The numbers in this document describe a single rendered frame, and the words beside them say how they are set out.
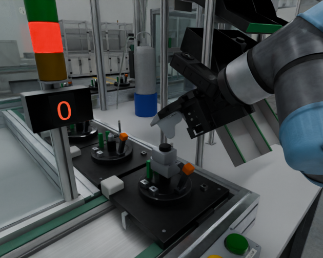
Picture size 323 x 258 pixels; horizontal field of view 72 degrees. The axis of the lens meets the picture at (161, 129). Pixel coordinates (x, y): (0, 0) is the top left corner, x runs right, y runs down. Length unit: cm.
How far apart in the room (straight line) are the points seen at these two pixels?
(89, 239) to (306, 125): 48
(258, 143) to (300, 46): 51
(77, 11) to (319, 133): 1130
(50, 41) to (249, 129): 61
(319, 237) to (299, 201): 129
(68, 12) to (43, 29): 1085
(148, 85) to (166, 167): 97
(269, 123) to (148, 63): 82
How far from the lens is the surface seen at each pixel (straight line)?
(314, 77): 27
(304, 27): 32
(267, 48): 33
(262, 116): 91
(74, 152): 79
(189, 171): 49
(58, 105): 47
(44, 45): 46
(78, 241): 58
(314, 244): 206
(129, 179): 64
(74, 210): 61
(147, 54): 141
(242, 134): 76
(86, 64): 953
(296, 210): 81
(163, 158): 52
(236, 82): 34
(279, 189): 88
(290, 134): 25
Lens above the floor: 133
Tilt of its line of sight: 21 degrees down
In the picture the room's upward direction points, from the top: straight up
